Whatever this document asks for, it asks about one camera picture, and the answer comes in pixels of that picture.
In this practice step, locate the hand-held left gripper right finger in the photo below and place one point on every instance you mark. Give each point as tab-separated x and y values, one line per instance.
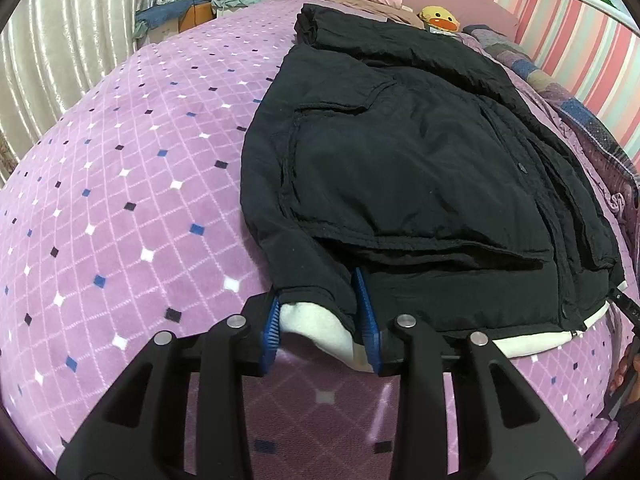
369	327

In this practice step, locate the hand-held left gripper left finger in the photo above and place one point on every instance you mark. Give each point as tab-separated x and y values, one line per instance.
270	332

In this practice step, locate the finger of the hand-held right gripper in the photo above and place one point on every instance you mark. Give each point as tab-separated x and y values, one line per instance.
629	305

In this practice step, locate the black jacket with white lining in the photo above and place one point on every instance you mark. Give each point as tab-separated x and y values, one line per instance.
410	170

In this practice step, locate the person's right hand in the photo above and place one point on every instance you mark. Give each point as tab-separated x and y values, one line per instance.
622	370

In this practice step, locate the purple diamond-pattern bed blanket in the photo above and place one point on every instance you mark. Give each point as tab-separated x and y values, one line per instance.
140	200

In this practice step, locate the patchwork quilt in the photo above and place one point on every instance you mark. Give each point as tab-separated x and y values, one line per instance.
565	90

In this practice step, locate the yellow duck plush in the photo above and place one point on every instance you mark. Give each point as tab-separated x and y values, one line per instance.
440	17

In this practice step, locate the brown pillow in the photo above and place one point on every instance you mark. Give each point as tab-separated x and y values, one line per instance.
360	5

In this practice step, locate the nightstand with light cloth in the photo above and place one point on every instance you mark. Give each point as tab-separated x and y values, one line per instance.
235	4

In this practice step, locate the blue cloth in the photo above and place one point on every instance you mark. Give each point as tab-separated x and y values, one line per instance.
157	15

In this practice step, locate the white pleated curtain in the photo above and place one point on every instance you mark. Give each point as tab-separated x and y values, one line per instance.
65	45

